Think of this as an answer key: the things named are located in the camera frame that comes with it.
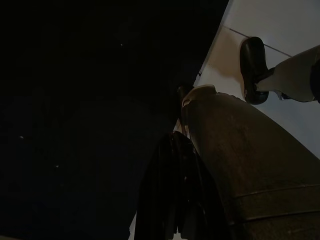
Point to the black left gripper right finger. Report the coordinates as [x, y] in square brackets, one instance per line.
[195, 195]

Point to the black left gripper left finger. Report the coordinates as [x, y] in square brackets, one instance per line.
[157, 195]

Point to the black floor mat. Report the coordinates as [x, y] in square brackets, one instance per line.
[87, 100]

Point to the black robot foot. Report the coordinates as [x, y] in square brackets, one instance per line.
[252, 65]
[182, 92]

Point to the black robot right foot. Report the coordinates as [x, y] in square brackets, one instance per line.
[252, 65]

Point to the black robot left foot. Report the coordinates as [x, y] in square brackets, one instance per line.
[182, 92]

